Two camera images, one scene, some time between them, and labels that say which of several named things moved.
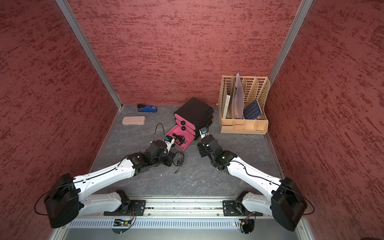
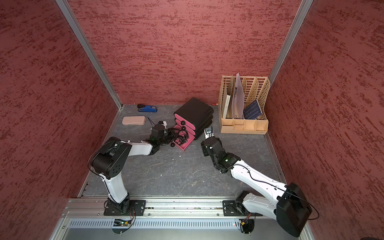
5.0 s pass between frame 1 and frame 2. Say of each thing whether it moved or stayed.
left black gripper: moved
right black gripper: stayed
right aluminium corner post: stayed
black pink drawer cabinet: stayed
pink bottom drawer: stayed
